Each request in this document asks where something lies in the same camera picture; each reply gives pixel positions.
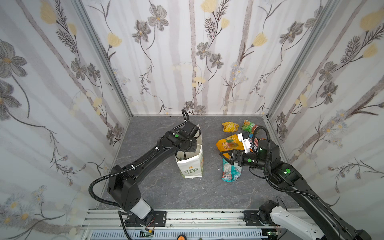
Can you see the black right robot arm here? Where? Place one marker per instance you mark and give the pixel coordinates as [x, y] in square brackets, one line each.
[283, 177]

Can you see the large yellow snack bag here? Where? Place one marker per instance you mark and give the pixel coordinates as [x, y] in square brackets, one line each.
[230, 143]

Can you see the teal snack packet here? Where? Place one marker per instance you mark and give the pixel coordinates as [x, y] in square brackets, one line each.
[231, 173]

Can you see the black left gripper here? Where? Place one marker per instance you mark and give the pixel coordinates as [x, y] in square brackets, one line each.
[190, 147]

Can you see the aluminium corner post left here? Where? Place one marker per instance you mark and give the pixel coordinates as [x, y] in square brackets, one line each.
[102, 54]

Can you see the aluminium corner post right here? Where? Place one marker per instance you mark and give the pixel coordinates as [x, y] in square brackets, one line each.
[315, 34]

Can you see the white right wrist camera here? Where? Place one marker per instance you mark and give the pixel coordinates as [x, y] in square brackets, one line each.
[246, 140]

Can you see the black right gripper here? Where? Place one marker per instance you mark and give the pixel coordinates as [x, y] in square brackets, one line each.
[235, 157]

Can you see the small yellow snack packet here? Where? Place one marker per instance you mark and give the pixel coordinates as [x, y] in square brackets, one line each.
[230, 127]

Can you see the aluminium corner post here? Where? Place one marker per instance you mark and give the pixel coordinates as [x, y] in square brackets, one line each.
[315, 34]
[102, 54]

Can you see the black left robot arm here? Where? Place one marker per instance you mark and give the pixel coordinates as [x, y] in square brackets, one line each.
[123, 182]

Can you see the green snack packet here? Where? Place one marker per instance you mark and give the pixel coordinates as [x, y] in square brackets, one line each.
[249, 126]

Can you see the orange red snack packet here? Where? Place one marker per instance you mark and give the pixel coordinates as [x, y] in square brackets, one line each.
[260, 144]

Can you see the white floral paper bag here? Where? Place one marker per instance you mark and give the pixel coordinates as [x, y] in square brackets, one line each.
[191, 164]

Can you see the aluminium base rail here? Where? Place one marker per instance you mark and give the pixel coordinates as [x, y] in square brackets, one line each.
[222, 224]

